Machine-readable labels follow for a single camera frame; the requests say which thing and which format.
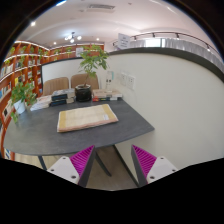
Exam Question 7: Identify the ceiling chandelier lamp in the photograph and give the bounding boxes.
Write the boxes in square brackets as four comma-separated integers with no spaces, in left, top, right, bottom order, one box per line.
[64,32,82,43]

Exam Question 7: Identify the white papers stack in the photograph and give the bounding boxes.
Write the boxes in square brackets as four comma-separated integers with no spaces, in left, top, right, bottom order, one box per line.
[30,95,51,111]

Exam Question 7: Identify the potted tree in black pot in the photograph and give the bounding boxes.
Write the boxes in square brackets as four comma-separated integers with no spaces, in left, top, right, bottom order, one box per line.
[75,45,108,102]

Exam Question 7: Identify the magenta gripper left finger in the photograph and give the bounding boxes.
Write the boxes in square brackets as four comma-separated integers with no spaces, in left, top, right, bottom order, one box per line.
[48,145,96,187]

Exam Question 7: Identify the white bottle on table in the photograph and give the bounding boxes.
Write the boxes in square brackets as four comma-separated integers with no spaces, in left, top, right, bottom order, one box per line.
[106,71,114,90]

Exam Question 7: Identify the white wall socket panel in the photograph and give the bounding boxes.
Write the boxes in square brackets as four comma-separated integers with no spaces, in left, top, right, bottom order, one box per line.
[120,72,135,90]

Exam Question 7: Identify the dark grey table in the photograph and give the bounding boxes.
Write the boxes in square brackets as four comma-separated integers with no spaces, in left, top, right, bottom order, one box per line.
[2,98,156,188]

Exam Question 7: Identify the stack of dark books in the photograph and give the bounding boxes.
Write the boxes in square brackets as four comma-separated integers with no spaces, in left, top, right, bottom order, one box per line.
[50,88,75,106]

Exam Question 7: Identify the green plant in white pot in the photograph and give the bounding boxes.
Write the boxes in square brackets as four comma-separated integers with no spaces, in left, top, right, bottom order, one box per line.
[10,82,36,122]

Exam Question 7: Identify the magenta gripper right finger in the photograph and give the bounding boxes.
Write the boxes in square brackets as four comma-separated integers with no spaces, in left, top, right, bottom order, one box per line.
[131,145,177,187]

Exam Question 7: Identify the tan chair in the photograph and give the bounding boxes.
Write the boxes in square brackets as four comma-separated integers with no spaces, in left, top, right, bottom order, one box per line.
[71,74,99,90]
[43,77,69,96]

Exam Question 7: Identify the white hanging sign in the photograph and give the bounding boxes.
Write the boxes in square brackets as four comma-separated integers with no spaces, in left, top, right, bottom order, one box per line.
[118,33,130,49]

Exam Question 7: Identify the stack of books right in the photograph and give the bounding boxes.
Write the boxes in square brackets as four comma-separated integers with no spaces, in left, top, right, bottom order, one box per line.
[92,89,123,102]

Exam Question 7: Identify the orange wooden bookshelf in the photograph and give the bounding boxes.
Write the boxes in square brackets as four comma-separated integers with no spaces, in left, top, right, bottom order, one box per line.
[0,40,105,161]

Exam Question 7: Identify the tan chair left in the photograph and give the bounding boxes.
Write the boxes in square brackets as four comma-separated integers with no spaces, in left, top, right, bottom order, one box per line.
[43,77,69,96]

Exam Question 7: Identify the tan chair right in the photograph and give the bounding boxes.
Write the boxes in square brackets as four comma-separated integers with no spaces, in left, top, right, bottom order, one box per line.
[71,74,99,90]

